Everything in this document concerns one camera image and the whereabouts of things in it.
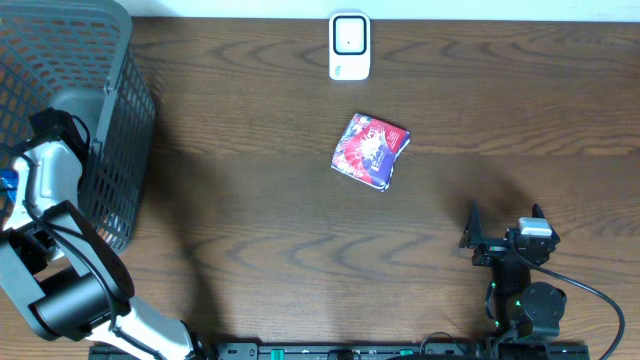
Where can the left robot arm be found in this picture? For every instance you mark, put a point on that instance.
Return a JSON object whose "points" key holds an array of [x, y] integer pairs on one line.
{"points": [[59, 273]]}

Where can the blue Oreo cookie packet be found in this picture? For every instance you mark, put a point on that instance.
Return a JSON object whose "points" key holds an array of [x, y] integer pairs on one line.
{"points": [[9, 184]]}

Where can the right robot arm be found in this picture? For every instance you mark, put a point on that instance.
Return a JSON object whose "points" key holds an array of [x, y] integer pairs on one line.
{"points": [[527, 313]]}

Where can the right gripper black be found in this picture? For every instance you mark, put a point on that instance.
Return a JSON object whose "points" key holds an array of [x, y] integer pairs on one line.
{"points": [[492, 249]]}

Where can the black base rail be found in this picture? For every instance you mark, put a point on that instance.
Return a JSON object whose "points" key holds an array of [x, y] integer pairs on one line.
{"points": [[432, 350]]}

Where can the grey plastic mesh basket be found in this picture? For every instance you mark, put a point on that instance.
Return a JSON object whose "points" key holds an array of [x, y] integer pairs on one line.
{"points": [[74, 56]]}

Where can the red purple snack packet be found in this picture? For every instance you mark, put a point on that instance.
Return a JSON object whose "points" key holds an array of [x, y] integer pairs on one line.
{"points": [[368, 150]]}

